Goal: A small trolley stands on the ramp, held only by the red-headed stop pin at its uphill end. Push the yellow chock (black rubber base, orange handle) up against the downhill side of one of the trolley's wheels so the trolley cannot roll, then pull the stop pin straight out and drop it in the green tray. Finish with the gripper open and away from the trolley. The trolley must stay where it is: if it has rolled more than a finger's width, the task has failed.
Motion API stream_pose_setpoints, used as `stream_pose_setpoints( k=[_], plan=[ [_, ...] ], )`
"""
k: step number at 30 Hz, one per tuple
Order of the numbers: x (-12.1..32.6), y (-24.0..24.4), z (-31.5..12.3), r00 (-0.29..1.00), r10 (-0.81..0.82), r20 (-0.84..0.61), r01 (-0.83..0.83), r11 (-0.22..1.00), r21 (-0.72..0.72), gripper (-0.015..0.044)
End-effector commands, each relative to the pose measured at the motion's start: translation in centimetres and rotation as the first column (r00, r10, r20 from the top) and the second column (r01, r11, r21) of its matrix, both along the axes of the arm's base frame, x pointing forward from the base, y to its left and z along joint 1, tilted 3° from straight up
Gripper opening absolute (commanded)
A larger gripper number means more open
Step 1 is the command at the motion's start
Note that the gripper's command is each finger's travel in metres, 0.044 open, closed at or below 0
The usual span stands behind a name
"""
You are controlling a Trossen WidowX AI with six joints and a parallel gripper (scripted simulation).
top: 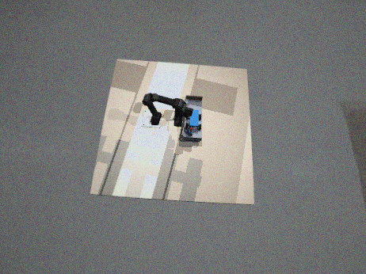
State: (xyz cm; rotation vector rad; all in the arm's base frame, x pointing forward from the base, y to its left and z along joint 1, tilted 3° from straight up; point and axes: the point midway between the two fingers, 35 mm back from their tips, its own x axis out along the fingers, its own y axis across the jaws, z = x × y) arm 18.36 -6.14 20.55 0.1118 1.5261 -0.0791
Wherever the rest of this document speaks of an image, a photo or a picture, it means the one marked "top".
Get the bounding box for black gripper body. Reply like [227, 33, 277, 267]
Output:
[173, 113, 182, 127]

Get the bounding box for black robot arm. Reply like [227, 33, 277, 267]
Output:
[142, 93, 193, 125]

